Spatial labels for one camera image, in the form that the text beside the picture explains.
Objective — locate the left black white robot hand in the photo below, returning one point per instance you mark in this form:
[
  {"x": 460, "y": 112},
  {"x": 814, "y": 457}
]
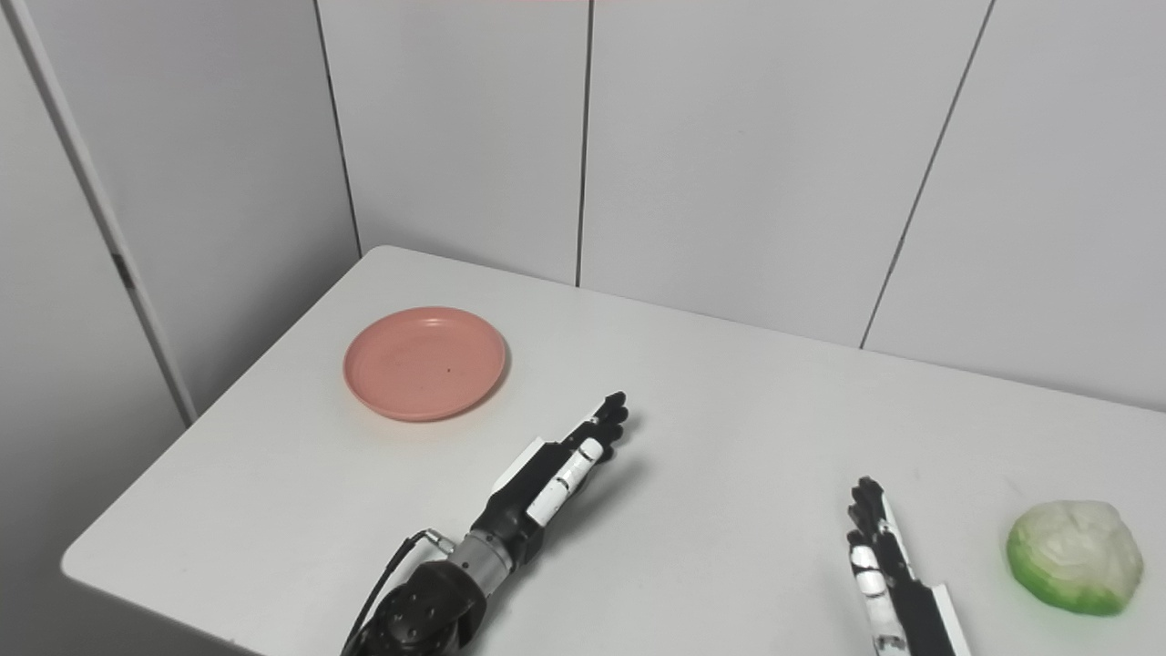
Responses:
[{"x": 524, "y": 497}]

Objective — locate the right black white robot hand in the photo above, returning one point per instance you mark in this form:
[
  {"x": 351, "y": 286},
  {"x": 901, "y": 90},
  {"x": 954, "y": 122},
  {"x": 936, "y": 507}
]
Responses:
[{"x": 902, "y": 610}]

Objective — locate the green white cabbage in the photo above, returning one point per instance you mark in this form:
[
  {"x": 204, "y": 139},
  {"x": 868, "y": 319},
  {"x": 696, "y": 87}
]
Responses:
[{"x": 1075, "y": 556}]

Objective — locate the pink round plate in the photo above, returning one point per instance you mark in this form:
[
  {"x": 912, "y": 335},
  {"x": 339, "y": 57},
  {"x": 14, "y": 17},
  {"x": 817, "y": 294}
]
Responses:
[{"x": 424, "y": 364}]

